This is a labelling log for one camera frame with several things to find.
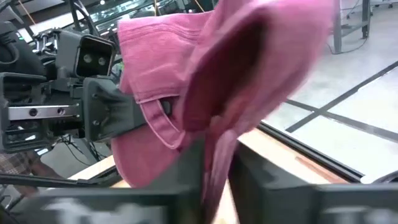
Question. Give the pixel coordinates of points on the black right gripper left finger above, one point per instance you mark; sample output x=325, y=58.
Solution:
x=183, y=186

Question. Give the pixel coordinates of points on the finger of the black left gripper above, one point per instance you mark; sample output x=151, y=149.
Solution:
x=109, y=109

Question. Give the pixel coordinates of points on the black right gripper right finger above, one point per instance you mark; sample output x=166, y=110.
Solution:
x=264, y=186

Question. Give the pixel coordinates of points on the maroon pink baseball cap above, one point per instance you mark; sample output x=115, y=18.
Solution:
x=155, y=62

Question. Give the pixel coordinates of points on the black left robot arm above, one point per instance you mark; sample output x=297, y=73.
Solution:
x=18, y=53

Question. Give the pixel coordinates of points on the person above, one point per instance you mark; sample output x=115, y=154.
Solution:
x=18, y=163

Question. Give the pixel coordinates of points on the grey metal stand leg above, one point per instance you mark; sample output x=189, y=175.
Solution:
x=337, y=28

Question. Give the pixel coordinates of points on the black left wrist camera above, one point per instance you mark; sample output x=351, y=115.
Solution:
x=90, y=56

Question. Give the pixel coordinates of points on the black aluminium table frame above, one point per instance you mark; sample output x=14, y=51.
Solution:
x=311, y=152

